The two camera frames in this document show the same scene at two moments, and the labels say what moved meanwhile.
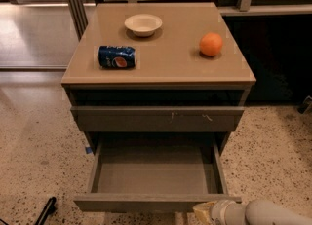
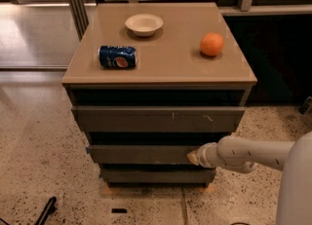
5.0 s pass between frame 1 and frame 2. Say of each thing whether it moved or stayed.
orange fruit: stayed
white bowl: stayed
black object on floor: stayed
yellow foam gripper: moved
